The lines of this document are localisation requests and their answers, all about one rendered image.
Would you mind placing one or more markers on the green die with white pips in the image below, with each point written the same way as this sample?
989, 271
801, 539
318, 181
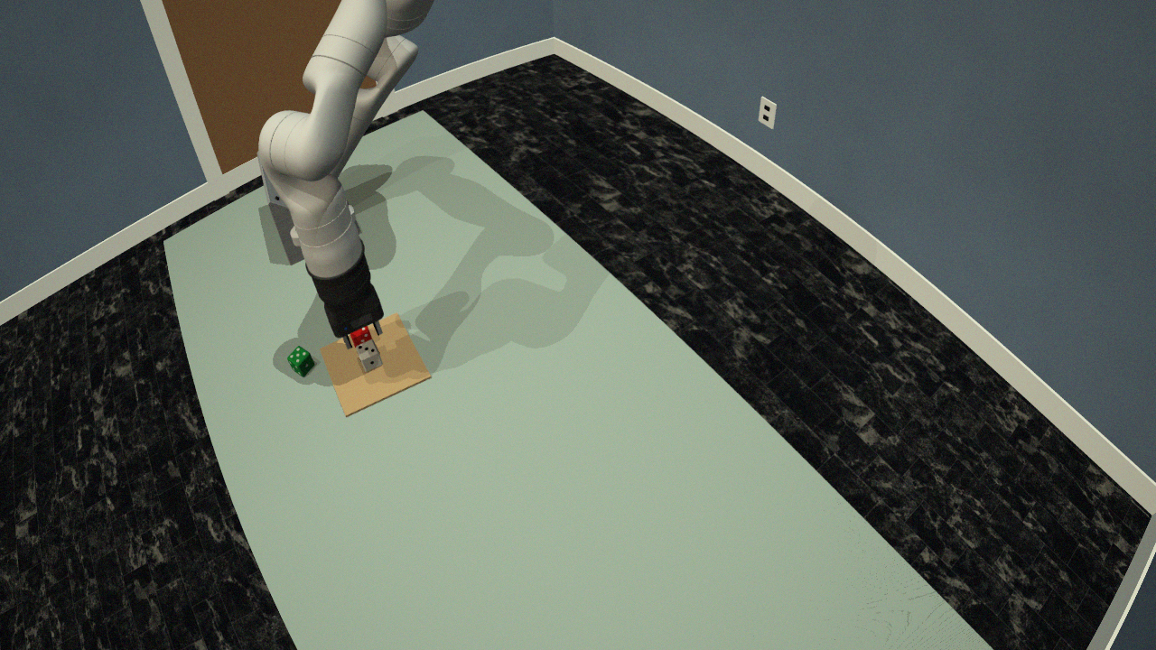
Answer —
301, 361

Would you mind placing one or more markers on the white die with black pips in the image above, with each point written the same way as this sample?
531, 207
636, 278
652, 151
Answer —
368, 355

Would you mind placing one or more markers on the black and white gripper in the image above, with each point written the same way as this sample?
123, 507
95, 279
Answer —
341, 276

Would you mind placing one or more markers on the red die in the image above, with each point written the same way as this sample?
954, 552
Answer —
360, 336

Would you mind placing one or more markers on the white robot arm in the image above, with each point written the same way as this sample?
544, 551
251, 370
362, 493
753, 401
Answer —
306, 146

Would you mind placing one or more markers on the tan flat mat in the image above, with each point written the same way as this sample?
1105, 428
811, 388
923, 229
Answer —
402, 367

